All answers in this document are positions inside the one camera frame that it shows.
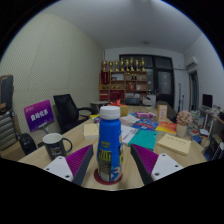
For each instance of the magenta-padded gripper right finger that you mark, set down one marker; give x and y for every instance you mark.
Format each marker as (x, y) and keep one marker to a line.
(146, 160)

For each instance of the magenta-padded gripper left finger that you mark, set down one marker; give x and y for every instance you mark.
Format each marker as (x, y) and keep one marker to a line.
(77, 160)

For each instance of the blue drink bottle white cap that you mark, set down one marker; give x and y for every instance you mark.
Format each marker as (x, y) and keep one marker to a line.
(110, 146)

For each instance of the teal book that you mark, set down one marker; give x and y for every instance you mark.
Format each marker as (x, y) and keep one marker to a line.
(143, 139)

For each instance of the flat round red coaster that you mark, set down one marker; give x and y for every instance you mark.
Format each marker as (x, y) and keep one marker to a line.
(96, 176)

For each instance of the black mug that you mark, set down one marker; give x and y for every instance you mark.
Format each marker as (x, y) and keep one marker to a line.
(55, 146)

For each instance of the large cream booklet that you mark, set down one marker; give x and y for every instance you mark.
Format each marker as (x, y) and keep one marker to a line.
(174, 144)

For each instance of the small cream booklet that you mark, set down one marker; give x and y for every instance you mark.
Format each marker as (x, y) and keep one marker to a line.
(91, 131)

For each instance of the white booklet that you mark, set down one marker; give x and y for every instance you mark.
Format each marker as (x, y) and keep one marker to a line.
(128, 133)

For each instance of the blue book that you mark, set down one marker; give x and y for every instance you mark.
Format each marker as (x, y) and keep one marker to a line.
(145, 124)

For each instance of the orange book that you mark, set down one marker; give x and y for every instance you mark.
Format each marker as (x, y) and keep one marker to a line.
(166, 127)

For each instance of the white printed sheet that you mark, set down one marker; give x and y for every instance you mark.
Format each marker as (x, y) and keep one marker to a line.
(130, 120)

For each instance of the pink box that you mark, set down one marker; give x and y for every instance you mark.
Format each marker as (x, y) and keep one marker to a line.
(145, 115)

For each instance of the orange standing card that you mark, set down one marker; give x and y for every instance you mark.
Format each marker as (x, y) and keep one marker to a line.
(162, 113)

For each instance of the black office chair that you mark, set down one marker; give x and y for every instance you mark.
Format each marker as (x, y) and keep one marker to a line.
(66, 111)

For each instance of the black chair backrest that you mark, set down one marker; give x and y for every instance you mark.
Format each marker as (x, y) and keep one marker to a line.
(28, 143)

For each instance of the yellow gift box red ribbon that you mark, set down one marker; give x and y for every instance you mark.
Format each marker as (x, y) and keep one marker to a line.
(124, 110)

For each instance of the purple sign board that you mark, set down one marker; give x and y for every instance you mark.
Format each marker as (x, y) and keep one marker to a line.
(38, 115)

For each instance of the black microphone stand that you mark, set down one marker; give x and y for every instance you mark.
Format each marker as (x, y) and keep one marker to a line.
(180, 98)

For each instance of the cluttered side desk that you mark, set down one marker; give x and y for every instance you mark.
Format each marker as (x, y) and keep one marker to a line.
(215, 130)

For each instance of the grey striped suitcase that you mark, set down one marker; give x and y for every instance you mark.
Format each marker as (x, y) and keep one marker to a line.
(7, 130)

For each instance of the dark framed glass door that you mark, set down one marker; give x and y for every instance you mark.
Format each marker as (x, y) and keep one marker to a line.
(163, 81)

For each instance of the wooden shelf unit with trophies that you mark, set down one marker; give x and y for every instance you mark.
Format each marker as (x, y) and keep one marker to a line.
(123, 83)

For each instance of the black computer monitor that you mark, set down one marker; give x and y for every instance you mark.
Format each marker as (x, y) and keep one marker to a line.
(207, 100)

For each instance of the white wall air conditioner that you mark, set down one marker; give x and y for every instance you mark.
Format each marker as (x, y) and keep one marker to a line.
(191, 62)

